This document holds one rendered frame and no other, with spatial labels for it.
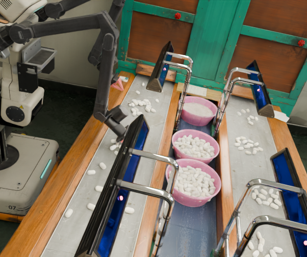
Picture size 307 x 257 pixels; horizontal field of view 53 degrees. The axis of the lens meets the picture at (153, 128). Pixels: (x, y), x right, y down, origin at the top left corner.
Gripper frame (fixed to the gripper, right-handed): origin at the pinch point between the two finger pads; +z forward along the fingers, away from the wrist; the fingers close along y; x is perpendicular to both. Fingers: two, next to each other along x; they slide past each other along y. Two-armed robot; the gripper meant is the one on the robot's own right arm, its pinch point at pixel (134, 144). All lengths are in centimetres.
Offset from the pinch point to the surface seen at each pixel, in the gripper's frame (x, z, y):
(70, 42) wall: 75, -67, 167
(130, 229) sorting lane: -4, 9, -50
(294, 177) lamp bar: -64, 25, -43
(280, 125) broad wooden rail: -55, 69, 57
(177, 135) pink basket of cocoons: -12.5, 17.7, 19.1
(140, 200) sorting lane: -4.7, 9.2, -34.6
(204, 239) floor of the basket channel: -18, 37, -42
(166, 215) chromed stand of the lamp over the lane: -34, -3, -67
